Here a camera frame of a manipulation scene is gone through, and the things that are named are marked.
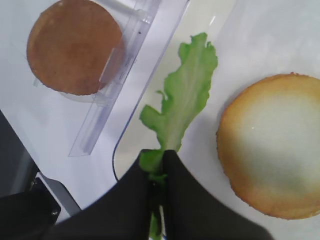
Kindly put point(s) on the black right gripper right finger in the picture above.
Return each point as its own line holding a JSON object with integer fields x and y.
{"x": 192, "y": 213}

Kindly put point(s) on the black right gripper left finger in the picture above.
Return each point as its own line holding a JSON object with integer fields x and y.
{"x": 123, "y": 213}

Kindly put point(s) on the green lettuce leaf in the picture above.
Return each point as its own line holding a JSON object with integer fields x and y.
{"x": 185, "y": 94}

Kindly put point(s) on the toasted bun slice on tray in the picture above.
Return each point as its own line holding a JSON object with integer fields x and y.
{"x": 268, "y": 143}

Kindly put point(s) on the brown bun slice in rack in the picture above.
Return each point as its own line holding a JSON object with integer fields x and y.
{"x": 70, "y": 44}

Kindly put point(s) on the cream rectangular serving tray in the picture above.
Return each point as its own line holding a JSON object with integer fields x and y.
{"x": 254, "y": 39}

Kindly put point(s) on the left clear acrylic rack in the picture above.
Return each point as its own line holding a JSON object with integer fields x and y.
{"x": 149, "y": 28}

